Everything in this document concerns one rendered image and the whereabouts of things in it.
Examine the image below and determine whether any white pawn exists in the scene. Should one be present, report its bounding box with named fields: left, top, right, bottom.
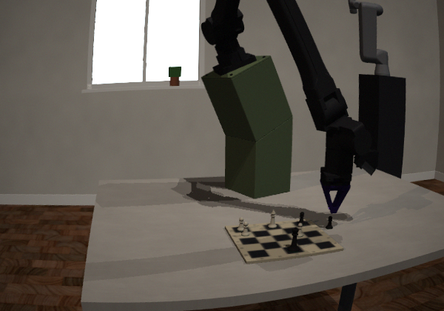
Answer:
left=237, top=218, right=244, bottom=231
left=297, top=223, right=303, bottom=237
left=241, top=222, right=249, bottom=236

